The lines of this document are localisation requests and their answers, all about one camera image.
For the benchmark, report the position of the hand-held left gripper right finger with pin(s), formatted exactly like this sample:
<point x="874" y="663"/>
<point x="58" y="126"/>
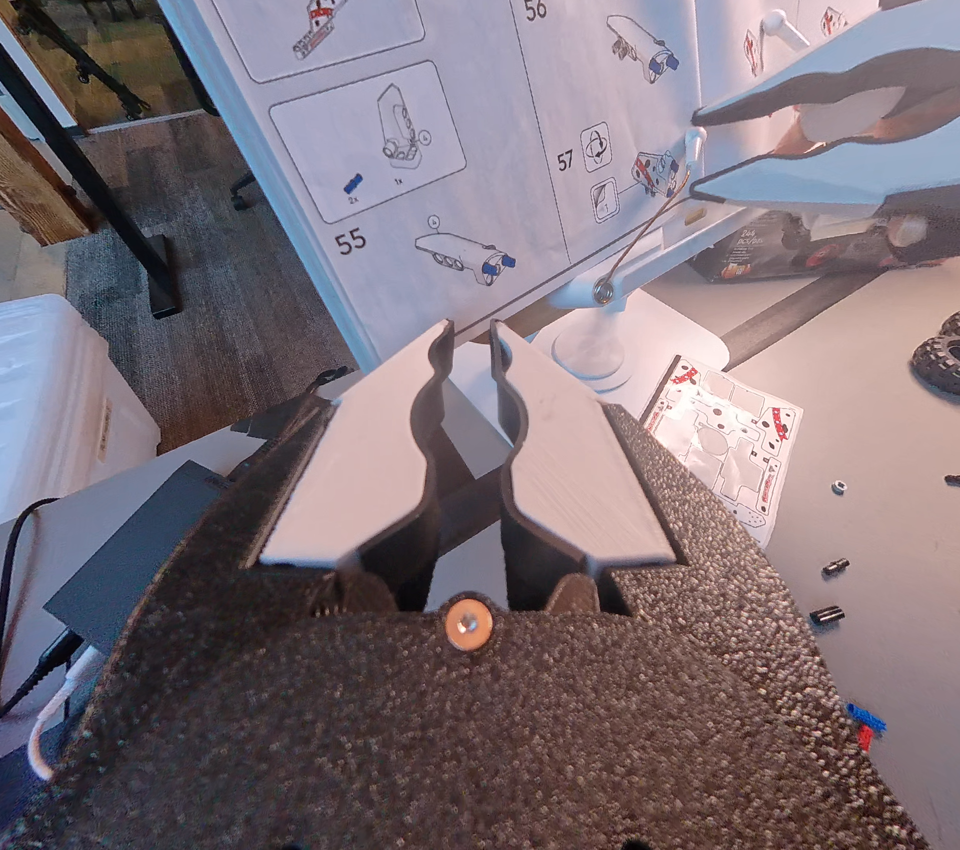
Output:
<point x="585" y="483"/>

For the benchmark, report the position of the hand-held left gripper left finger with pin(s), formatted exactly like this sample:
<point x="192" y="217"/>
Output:
<point x="352" y="483"/>

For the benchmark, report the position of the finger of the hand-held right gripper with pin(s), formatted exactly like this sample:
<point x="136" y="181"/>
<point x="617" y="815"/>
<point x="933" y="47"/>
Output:
<point x="825" y="179"/>
<point x="862" y="48"/>

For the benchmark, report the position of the instruction booklet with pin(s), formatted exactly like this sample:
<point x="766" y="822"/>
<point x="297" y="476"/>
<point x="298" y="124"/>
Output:
<point x="450" y="115"/>

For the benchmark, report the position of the grey desk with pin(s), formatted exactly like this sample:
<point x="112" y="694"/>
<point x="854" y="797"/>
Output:
<point x="862" y="415"/>

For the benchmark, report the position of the black desk leg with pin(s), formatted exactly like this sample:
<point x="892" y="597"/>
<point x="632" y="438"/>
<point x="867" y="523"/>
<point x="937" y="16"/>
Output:
<point x="97" y="190"/>

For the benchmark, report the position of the person's right hand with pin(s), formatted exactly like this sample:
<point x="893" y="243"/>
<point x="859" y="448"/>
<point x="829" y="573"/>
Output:
<point x="909" y="232"/>

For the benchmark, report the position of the toy truck box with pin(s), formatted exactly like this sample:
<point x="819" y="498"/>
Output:
<point x="787" y="250"/>

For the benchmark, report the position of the black toy tyre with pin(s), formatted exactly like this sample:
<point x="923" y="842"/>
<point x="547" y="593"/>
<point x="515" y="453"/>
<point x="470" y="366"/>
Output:
<point x="941" y="366"/>
<point x="952" y="325"/>

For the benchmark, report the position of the white sticker sheet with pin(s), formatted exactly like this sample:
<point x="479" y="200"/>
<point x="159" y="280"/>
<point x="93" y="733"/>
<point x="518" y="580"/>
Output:
<point x="720" y="445"/>

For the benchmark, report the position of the black power adapter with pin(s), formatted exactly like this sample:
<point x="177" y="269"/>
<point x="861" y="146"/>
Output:
<point x="135" y="543"/>

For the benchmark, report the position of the translucent plastic storage bin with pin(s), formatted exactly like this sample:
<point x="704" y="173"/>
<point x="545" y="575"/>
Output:
<point x="60" y="400"/>

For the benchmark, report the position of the black chair caster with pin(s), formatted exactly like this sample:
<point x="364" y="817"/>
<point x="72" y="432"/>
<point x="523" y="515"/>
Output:
<point x="241" y="190"/>

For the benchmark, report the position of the pile of small toy parts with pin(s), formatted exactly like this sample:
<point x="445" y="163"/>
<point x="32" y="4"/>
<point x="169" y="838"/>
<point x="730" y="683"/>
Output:
<point x="866" y="719"/>

